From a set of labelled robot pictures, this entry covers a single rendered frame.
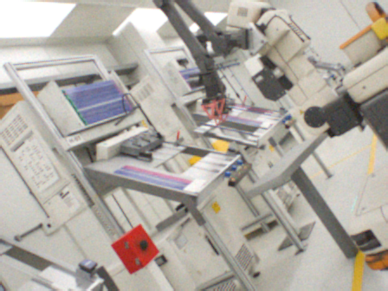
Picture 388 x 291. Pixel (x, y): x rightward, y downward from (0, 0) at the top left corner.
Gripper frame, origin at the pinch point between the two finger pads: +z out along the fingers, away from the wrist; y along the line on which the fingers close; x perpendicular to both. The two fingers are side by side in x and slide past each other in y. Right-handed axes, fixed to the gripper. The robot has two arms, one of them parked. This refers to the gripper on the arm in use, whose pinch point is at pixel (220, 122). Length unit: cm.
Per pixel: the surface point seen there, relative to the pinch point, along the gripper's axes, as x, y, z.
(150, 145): -28, 45, 9
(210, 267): 32, 71, 61
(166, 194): 11, 89, 12
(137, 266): 24, 132, 23
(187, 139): -52, -52, 41
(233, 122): -12, -55, 17
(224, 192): -12, -52, 81
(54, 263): 13, 165, 4
